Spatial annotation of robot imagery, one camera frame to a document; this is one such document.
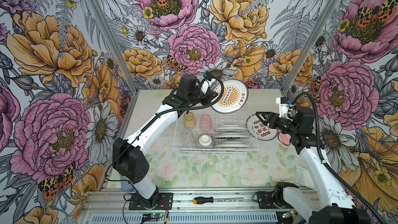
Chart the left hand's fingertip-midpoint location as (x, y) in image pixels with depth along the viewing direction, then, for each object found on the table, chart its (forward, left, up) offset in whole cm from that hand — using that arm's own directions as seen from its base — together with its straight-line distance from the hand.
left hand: (215, 97), depth 77 cm
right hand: (-9, -20, -5) cm, 23 cm away
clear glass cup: (-11, +15, -20) cm, 27 cm away
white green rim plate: (-2, -11, -25) cm, 28 cm away
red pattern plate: (-1, -30, -30) cm, 42 cm away
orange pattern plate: (+2, -10, 0) cm, 10 cm away
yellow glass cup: (+1, +14, -22) cm, 26 cm away
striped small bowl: (-11, +5, -23) cm, 26 cm away
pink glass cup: (0, +4, -24) cm, 24 cm away
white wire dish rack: (-4, +1, -25) cm, 25 cm away
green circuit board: (-45, +30, -31) cm, 62 cm away
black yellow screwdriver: (-39, +8, -28) cm, 49 cm away
